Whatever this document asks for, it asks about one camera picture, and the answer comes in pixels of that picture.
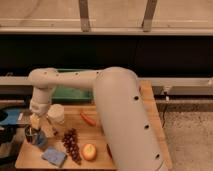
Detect brown red bowl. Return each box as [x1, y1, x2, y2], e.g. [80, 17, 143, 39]
[106, 144, 112, 159]

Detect yellow apple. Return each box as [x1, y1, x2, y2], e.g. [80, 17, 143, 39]
[82, 144, 97, 161]

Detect green plastic tray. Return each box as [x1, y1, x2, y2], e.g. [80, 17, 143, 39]
[50, 68, 95, 103]

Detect white stacked cups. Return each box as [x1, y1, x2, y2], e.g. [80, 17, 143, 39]
[47, 104, 64, 124]

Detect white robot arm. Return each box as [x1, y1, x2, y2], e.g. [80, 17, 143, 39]
[28, 67, 168, 171]

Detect small metal cup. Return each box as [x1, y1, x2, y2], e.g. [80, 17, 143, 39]
[24, 125, 38, 144]

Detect bunch of dark grapes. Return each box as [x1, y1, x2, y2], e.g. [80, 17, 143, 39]
[62, 128, 81, 165]

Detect orange carrot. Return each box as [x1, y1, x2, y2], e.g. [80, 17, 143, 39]
[80, 112, 96, 126]

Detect blue sponge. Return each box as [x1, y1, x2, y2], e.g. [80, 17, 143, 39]
[42, 147, 67, 167]

